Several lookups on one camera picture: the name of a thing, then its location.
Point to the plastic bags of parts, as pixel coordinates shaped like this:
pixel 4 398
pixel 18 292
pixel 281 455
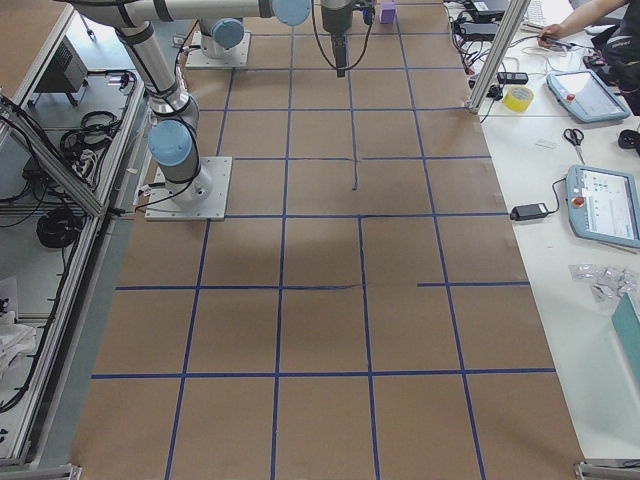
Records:
pixel 606 282

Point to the purple foam cube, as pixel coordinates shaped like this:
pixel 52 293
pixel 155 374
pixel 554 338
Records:
pixel 388 12

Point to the black handled scissors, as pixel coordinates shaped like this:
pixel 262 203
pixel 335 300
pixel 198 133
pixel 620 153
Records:
pixel 575 137

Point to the person hand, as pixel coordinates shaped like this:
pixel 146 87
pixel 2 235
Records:
pixel 552 32

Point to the black remote device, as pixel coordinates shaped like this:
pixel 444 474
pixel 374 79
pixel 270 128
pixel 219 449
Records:
pixel 512 78

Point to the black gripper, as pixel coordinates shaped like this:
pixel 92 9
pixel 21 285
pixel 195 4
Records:
pixel 336 20

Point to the teal board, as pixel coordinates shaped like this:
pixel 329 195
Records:
pixel 625 321

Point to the near teach pendant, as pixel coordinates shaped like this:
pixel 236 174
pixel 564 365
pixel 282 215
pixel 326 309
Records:
pixel 603 205

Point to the far teach pendant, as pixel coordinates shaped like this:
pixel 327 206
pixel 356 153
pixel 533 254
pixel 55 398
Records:
pixel 585 97

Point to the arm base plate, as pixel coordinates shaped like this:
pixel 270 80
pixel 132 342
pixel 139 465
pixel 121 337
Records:
pixel 205 198
pixel 233 58

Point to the grey control box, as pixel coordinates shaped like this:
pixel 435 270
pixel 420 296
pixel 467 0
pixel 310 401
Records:
pixel 66 73

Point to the yellow tape roll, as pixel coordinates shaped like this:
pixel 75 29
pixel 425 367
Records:
pixel 518 98

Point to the black power adapter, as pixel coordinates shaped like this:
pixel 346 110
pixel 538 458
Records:
pixel 529 212

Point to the aluminium frame post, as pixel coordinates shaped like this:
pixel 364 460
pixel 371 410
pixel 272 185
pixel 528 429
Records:
pixel 509 25

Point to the teach pendant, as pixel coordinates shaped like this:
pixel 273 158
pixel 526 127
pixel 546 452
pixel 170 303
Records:
pixel 585 97
pixel 603 205

